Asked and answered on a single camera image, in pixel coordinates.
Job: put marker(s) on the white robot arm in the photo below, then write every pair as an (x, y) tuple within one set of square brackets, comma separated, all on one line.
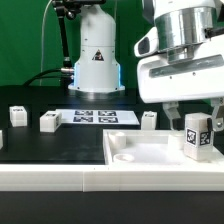
[(181, 57)]

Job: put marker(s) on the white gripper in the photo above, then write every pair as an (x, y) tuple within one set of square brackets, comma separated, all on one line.
[(200, 78)]

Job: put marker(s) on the white square tabletop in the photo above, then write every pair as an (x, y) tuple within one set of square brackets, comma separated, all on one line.
[(142, 148)]

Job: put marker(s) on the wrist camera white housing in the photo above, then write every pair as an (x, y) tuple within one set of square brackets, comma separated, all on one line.
[(147, 45)]

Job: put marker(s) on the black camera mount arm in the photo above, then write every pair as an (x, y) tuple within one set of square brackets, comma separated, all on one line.
[(69, 9)]

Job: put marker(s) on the white part left edge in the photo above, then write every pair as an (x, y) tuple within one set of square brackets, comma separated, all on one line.
[(1, 139)]

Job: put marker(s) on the AprilTag paper sheet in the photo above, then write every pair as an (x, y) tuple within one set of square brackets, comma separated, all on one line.
[(114, 117)]

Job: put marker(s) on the white L-shaped fence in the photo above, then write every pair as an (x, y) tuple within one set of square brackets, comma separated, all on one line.
[(90, 178)]

